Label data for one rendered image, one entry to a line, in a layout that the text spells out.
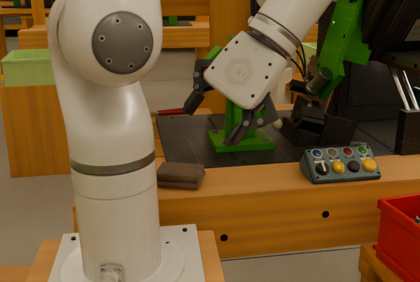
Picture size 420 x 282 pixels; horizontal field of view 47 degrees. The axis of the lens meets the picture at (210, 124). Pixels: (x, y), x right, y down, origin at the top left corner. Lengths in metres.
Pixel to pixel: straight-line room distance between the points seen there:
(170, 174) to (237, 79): 0.32
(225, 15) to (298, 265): 1.34
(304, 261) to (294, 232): 1.39
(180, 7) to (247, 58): 0.84
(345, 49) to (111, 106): 0.70
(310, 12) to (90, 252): 0.47
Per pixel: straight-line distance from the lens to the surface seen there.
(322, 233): 1.09
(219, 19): 1.50
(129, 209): 0.68
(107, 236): 0.70
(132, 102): 0.69
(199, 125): 1.39
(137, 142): 0.65
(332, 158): 1.07
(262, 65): 0.74
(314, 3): 0.76
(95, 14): 0.56
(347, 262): 2.48
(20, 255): 2.62
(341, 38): 1.24
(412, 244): 0.92
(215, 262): 0.86
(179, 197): 0.97
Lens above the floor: 1.33
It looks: 18 degrees down
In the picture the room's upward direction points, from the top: straight up
